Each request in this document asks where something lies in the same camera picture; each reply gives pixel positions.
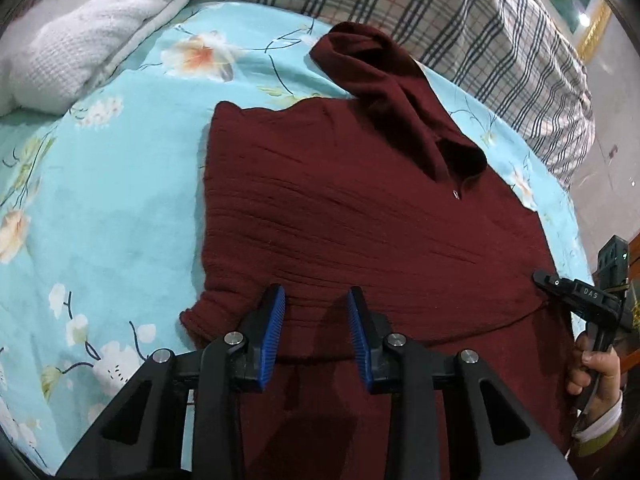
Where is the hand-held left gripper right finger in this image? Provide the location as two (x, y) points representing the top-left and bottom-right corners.
(346, 286), (577, 480)

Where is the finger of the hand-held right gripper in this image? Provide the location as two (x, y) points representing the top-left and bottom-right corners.
(532, 270), (634, 332)

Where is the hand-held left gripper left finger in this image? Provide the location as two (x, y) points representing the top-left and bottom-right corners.
(56, 284), (287, 480)

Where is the maroon hooded sweater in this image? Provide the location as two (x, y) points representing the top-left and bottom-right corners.
(179, 22), (576, 480)

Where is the person's right forearm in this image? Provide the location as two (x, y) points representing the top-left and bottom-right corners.
(569, 389), (627, 457)

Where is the person's right hand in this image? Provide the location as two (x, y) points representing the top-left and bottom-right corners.
(566, 332), (624, 397)

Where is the light blue floral bed sheet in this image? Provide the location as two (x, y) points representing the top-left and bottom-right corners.
(0, 1), (596, 476)

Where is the gold framed landscape painting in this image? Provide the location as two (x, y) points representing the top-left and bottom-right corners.
(520, 0), (615, 62)

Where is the plaid quilt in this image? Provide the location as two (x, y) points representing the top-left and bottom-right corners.
(197, 0), (596, 191)

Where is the white textured towel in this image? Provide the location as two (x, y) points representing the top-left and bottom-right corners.
(0, 0), (200, 117)

